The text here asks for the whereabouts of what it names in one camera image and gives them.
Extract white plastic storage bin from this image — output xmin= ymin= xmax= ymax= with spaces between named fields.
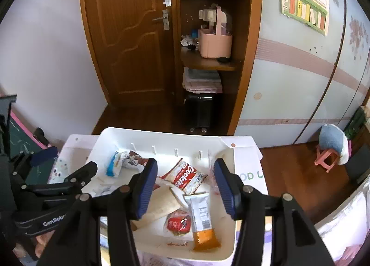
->
xmin=86 ymin=126 xmax=264 ymax=262

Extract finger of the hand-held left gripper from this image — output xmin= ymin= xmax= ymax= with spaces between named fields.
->
xmin=10 ymin=146 xmax=59 ymax=188
xmin=22 ymin=161 xmax=98 ymax=199

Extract dark box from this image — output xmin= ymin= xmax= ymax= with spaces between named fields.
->
xmin=346 ymin=150 xmax=370 ymax=183

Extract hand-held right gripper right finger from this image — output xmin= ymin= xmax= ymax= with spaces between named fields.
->
xmin=213 ymin=158 xmax=336 ymax=266

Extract black stand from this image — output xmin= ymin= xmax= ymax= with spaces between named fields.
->
xmin=0 ymin=95 xmax=18 ymax=164

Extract pink caddy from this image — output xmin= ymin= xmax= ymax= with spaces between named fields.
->
xmin=197 ymin=5 xmax=233 ymax=59

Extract red cookie packet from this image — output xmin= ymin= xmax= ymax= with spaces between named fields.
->
xmin=160 ymin=158 xmax=209 ymax=195

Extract pink stool with blue cushion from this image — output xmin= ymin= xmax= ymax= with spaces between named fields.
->
xmin=318 ymin=123 xmax=351 ymax=166

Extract beige long snack packet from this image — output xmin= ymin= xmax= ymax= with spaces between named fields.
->
xmin=132 ymin=179 xmax=189 ymax=231

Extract green bag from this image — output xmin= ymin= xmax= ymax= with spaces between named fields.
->
xmin=343 ymin=107 xmax=367 ymax=140

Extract wooden door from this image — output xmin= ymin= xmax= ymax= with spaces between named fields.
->
xmin=78 ymin=0 xmax=180 ymax=108

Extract brown and white snack packet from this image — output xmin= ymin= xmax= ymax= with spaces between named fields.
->
xmin=124 ymin=150 xmax=150 ymax=170

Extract metal door handle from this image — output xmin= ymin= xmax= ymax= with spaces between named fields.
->
xmin=152 ymin=9 xmax=170 ymax=31

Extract wooden corner shelf unit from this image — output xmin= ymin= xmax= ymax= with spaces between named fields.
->
xmin=174 ymin=0 xmax=263 ymax=137

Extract wall poster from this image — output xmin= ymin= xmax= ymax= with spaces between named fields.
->
xmin=277 ymin=0 xmax=330 ymax=37

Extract black suitcase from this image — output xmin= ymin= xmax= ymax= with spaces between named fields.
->
xmin=184 ymin=93 xmax=216 ymax=134

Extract orange and white snack bar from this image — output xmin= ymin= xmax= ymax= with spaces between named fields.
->
xmin=184 ymin=192 xmax=222 ymax=252

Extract purple printed blanket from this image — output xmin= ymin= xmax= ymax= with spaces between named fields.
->
xmin=47 ymin=155 xmax=278 ymax=266

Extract blue and white snack packet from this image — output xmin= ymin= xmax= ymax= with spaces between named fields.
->
xmin=106 ymin=151 xmax=130 ymax=178

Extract red round label snack packet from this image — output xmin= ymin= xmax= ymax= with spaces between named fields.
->
xmin=163 ymin=208 xmax=193 ymax=238

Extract pale blue sliding wardrobe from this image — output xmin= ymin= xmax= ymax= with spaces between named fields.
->
xmin=231 ymin=0 xmax=370 ymax=149

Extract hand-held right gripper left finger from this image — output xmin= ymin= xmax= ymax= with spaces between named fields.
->
xmin=36 ymin=158 xmax=159 ymax=266

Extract green chalkboard with pink frame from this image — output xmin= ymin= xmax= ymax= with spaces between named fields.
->
xmin=8 ymin=109 xmax=56 ymax=180

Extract folded towels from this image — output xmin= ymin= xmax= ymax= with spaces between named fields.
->
xmin=182 ymin=67 xmax=223 ymax=94

